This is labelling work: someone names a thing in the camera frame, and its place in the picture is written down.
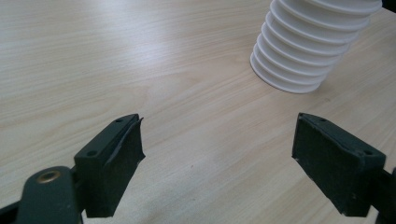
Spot stack of white paper cups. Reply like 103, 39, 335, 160
249, 0, 383, 94

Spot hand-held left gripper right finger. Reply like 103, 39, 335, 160
291, 112, 387, 217

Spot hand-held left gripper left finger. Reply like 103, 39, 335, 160
74, 113, 147, 218

